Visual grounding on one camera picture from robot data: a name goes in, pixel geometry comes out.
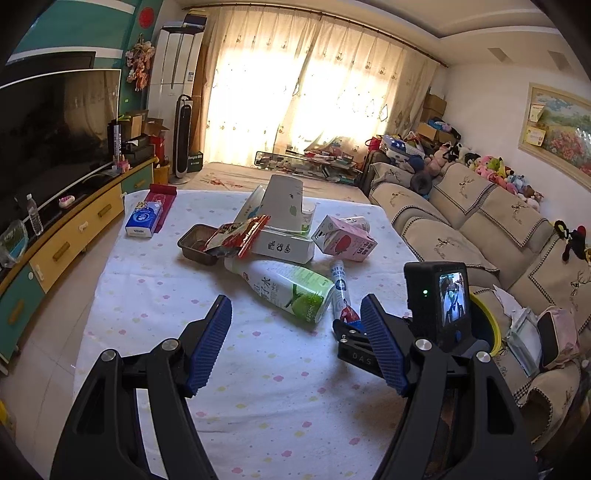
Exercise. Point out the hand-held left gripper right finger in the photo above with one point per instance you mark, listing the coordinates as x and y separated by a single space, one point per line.
383 346

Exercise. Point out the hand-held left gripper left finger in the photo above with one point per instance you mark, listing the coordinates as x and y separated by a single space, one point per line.
210 341

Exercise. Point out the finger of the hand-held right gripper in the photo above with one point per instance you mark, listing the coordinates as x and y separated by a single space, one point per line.
342 330

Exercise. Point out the small white tube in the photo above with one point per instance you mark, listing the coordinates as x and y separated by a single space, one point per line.
339 281

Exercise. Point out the yellow rimmed trash bin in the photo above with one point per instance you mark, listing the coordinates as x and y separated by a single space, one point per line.
485 323

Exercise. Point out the green label plastic bottle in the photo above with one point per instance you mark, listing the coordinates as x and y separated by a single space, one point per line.
286 286

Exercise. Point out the white green tea box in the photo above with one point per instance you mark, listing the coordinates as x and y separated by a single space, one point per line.
286 247

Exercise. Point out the white dotted tablecloth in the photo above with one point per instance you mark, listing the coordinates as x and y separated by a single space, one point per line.
277 392

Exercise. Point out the pink milk carton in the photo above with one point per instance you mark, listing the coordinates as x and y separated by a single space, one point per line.
341 242

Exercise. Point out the beige patterned sofa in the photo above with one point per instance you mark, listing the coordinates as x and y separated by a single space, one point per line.
461 221

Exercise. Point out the brown plastic tray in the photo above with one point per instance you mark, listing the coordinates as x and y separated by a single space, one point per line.
191 242

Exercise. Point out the white can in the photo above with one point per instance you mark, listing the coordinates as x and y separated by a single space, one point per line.
360 224

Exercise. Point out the red snack wrapper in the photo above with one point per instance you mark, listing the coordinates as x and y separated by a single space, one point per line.
235 233

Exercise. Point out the dark grey plush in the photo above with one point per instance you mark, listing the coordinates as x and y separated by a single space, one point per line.
421 182

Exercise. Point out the clear plastic cup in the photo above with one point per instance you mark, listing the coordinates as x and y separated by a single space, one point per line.
308 212

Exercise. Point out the pink pouch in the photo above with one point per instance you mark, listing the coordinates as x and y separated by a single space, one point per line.
556 337

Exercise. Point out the blue white tissue pack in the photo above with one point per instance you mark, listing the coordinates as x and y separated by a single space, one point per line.
144 219

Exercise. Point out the white paper bowl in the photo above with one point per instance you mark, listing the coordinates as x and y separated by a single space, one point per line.
284 198

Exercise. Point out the pile of plush toys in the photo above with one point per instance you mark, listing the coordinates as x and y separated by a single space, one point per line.
494 168

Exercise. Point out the red flat packet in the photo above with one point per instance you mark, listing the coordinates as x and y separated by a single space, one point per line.
162 190

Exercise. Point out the star print bag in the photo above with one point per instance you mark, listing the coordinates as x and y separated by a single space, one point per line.
399 146

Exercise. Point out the black red plush toy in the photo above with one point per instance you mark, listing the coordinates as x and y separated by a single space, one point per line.
575 240

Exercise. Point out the cluttered glass coffee table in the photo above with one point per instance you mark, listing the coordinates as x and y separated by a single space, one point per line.
314 164

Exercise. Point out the yellow green television cabinet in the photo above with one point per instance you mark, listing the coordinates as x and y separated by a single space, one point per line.
69 240

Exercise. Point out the small yellow bin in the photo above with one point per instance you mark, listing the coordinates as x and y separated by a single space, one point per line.
161 174

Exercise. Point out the stack of cardboard boxes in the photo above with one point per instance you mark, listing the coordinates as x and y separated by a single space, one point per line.
434 115

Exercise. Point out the pink toy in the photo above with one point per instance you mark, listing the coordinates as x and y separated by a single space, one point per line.
121 165

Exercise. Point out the red box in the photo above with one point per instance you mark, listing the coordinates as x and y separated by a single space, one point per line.
161 147

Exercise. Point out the black storage box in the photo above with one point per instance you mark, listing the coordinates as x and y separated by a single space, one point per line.
138 150

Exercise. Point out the black tower fan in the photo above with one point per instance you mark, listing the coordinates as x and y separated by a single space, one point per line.
183 138

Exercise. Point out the clear water bottle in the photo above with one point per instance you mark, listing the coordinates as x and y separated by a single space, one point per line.
34 217

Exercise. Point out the open cardboard box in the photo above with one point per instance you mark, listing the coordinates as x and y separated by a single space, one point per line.
134 124
154 127

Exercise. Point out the tall black white box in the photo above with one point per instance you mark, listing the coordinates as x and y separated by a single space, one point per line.
114 141

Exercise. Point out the framed flower painting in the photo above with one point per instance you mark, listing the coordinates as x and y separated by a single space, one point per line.
563 124

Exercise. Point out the cream embroidered curtains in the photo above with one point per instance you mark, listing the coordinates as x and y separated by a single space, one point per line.
323 92

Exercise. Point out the curved black television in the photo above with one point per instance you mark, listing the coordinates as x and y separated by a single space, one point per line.
46 129

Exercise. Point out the white standing air conditioner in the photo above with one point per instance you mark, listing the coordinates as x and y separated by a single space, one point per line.
178 69

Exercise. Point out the artificial flower decoration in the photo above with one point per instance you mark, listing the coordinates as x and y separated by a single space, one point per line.
141 64

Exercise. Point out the red round wall decoration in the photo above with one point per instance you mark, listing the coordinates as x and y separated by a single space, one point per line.
147 16

